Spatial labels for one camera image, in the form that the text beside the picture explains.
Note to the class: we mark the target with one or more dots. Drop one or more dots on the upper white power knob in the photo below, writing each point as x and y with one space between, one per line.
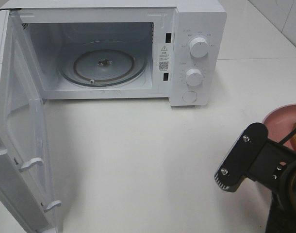
199 46

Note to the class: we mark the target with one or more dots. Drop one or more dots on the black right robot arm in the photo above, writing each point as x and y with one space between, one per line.
282 212

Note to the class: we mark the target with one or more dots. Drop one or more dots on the lower white timer knob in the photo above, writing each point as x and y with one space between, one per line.
194 77

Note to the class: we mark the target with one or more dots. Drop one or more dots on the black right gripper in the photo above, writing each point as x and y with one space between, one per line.
271 162

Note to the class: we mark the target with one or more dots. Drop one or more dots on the white microwave oven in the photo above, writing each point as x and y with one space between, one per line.
57 23

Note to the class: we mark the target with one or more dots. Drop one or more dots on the round white door button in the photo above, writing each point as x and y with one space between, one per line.
189 96

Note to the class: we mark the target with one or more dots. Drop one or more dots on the glass microwave turntable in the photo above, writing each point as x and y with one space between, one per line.
104 63

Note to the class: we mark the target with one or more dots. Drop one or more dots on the white warning label sticker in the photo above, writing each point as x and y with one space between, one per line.
164 56

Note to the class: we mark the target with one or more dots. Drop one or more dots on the pink round plate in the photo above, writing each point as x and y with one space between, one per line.
280 124

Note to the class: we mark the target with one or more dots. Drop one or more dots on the white microwave door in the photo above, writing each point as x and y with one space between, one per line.
25 172

